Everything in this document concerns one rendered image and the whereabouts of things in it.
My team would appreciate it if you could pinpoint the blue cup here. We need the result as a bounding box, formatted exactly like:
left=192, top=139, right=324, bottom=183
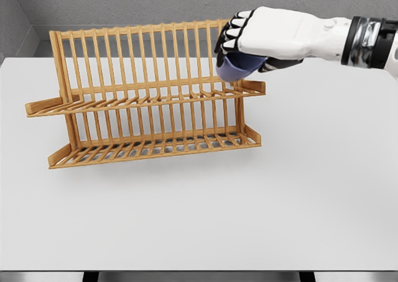
left=215, top=52, right=267, bottom=82

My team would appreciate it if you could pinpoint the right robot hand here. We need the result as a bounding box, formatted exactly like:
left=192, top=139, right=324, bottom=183
left=214, top=6, right=312, bottom=74

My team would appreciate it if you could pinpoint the wooden two-tier dish rack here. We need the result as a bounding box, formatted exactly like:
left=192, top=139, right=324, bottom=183
left=24, top=18, right=267, bottom=170

